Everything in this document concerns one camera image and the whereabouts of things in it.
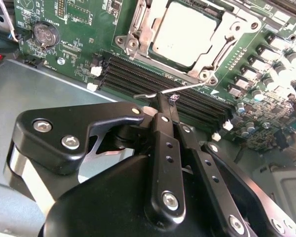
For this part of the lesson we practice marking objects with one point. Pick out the silver CPU green edge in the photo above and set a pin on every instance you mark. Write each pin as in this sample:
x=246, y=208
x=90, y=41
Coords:
x=185, y=32

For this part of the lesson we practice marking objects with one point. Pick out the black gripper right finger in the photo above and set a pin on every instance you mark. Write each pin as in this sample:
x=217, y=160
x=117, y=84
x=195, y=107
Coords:
x=225, y=197

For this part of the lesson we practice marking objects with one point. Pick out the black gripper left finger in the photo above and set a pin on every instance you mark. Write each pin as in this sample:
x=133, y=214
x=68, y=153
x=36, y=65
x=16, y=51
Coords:
x=101, y=113

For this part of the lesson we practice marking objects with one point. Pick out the metal socket cover frame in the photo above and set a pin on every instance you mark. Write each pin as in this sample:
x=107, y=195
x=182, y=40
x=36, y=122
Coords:
x=214, y=53

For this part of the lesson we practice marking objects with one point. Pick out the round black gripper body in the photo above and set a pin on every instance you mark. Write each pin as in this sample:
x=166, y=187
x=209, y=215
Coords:
x=101, y=205

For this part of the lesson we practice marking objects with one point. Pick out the metal socket locking lever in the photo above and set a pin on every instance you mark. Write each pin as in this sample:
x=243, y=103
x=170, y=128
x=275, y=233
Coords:
x=182, y=88

